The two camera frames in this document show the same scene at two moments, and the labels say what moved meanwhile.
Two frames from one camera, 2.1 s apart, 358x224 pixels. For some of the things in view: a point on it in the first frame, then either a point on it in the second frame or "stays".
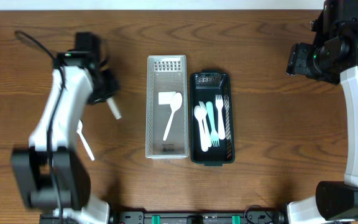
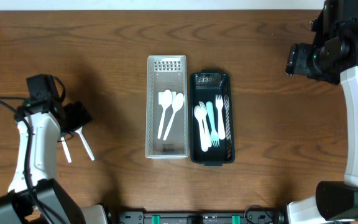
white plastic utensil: [114, 108] -> [166, 100]
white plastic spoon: [176, 102] stays
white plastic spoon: [199, 113] stays
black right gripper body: [304, 59] stays
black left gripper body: [105, 90] -> [76, 117]
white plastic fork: [206, 126] stays
